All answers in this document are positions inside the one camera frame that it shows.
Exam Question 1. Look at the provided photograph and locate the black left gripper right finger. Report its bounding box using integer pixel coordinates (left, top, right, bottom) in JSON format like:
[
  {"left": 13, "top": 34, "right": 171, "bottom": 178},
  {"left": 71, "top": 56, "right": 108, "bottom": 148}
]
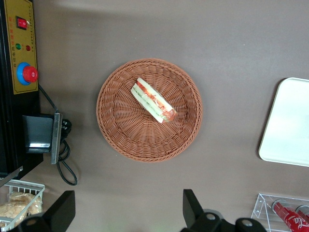
[{"left": 181, "top": 189, "right": 266, "bottom": 232}]

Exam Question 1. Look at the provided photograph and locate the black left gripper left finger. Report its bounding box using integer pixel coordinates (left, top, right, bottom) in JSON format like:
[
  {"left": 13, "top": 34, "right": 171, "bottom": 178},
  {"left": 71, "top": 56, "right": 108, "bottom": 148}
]
[{"left": 14, "top": 190, "right": 76, "bottom": 232}]

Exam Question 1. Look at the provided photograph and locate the round brown wicker basket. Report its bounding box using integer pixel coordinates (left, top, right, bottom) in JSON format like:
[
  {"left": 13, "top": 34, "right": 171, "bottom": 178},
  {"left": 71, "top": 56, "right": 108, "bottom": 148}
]
[{"left": 96, "top": 58, "right": 203, "bottom": 163}]

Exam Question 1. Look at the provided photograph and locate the triangle sandwich with tomato filling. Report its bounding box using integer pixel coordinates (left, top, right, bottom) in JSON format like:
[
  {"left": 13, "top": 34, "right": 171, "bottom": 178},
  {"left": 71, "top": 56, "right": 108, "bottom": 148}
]
[{"left": 130, "top": 77, "right": 178, "bottom": 124}]

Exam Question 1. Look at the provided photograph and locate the white rectangular plastic tray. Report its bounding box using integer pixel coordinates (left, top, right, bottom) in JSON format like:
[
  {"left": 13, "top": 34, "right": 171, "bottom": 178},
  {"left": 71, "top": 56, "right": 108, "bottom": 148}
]
[{"left": 258, "top": 77, "right": 309, "bottom": 167}]

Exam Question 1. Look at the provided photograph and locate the clear packet of beige snacks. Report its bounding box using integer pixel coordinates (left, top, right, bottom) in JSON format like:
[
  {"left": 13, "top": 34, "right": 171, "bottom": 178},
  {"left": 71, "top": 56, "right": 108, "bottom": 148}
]
[
  {"left": 9, "top": 192, "right": 43, "bottom": 215},
  {"left": 0, "top": 203, "right": 30, "bottom": 227}
]

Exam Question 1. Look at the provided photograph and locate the grey metal bar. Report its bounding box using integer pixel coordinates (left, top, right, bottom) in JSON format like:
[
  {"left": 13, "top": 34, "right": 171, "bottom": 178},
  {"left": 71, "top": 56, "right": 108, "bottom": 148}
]
[{"left": 0, "top": 166, "right": 24, "bottom": 188}]

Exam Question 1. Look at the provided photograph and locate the clear acrylic bottle box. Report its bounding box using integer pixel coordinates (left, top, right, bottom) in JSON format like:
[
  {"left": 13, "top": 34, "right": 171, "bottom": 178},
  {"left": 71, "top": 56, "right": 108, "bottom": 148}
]
[{"left": 251, "top": 193, "right": 309, "bottom": 232}]

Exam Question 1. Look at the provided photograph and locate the black box with steel plate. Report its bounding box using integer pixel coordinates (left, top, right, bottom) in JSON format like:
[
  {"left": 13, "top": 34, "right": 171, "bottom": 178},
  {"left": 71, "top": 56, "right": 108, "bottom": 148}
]
[{"left": 22, "top": 113, "right": 63, "bottom": 165}]

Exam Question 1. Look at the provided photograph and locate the red cola bottle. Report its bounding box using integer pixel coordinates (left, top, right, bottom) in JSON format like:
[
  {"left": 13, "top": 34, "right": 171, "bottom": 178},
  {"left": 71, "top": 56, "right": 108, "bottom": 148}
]
[
  {"left": 296, "top": 204, "right": 309, "bottom": 220},
  {"left": 272, "top": 201, "right": 309, "bottom": 232}
]

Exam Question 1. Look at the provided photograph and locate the black machine with yellow panel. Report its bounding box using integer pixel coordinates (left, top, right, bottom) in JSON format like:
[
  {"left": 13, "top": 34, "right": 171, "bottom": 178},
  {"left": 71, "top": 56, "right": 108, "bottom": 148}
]
[{"left": 0, "top": 0, "right": 44, "bottom": 179}]

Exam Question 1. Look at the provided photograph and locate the white wire basket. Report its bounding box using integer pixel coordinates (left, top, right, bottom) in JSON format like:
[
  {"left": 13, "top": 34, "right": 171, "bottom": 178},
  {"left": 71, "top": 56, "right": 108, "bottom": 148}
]
[{"left": 0, "top": 179, "right": 46, "bottom": 231}]

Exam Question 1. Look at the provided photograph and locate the black power cable with plug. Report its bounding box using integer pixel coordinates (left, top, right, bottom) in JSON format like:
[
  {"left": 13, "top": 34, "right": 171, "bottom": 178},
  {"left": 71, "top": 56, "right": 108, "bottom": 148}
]
[{"left": 38, "top": 84, "right": 78, "bottom": 186}]

